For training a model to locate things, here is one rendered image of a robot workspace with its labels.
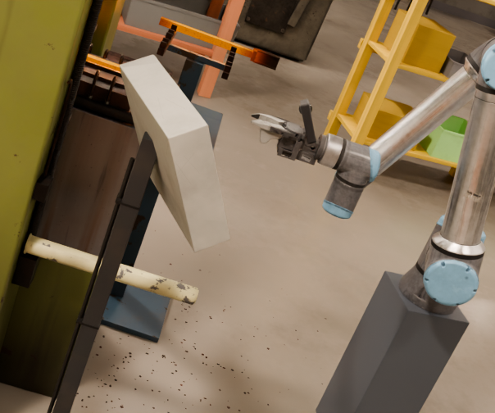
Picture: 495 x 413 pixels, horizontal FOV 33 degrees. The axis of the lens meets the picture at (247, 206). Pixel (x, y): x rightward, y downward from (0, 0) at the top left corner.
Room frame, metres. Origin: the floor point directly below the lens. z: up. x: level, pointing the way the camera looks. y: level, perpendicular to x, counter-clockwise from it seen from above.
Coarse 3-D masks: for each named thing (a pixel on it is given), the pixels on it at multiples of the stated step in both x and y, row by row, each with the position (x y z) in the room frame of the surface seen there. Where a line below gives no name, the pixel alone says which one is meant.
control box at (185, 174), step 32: (128, 64) 1.71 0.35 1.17; (160, 64) 1.70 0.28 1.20; (128, 96) 1.71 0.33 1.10; (160, 96) 1.57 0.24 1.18; (160, 128) 1.47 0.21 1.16; (192, 128) 1.46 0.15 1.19; (160, 160) 1.57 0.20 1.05; (192, 160) 1.46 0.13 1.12; (160, 192) 1.68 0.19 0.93; (192, 192) 1.48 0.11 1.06; (192, 224) 1.49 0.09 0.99; (224, 224) 1.53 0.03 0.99
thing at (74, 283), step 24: (48, 264) 2.00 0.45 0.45; (24, 288) 1.99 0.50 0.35; (48, 288) 2.00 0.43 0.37; (72, 288) 2.01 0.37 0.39; (24, 312) 2.00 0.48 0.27; (48, 312) 2.00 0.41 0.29; (72, 312) 2.01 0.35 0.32; (24, 336) 2.00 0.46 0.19; (48, 336) 2.01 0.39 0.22; (0, 360) 1.99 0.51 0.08; (24, 360) 2.00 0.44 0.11; (48, 360) 2.01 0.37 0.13; (24, 384) 2.00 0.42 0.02; (48, 384) 2.01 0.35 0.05
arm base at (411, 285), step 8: (416, 264) 2.40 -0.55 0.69; (408, 272) 2.41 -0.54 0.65; (416, 272) 2.37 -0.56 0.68; (424, 272) 2.35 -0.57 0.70; (400, 280) 2.41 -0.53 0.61; (408, 280) 2.37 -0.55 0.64; (416, 280) 2.35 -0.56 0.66; (400, 288) 2.37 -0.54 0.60; (408, 288) 2.35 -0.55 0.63; (416, 288) 2.33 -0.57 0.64; (424, 288) 2.33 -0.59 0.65; (408, 296) 2.33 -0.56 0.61; (416, 296) 2.32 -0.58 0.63; (424, 296) 2.32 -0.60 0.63; (416, 304) 2.31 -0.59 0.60; (424, 304) 2.31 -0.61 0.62; (432, 304) 2.31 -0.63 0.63; (440, 304) 2.32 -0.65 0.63; (432, 312) 2.31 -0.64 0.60; (440, 312) 2.32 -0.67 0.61; (448, 312) 2.33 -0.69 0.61
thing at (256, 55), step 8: (160, 24) 2.75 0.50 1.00; (168, 24) 2.76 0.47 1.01; (176, 24) 2.76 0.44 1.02; (184, 32) 2.76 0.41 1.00; (192, 32) 2.77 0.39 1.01; (200, 32) 2.77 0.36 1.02; (208, 40) 2.77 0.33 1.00; (216, 40) 2.78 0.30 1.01; (224, 40) 2.79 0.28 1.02; (240, 48) 2.79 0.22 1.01; (248, 48) 2.81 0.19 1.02; (256, 48) 2.83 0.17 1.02; (248, 56) 2.79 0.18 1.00; (256, 56) 2.80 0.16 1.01; (264, 56) 2.80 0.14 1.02; (272, 56) 2.80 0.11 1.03; (264, 64) 2.80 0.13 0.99; (272, 64) 2.81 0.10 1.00
